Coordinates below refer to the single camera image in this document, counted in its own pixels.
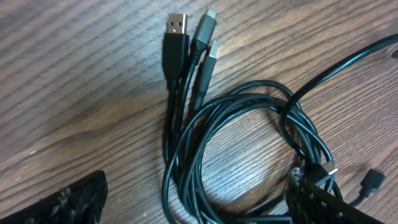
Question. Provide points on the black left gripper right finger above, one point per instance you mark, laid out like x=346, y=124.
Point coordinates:
x=308, y=203

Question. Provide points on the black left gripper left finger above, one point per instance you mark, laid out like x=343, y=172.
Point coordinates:
x=82, y=202

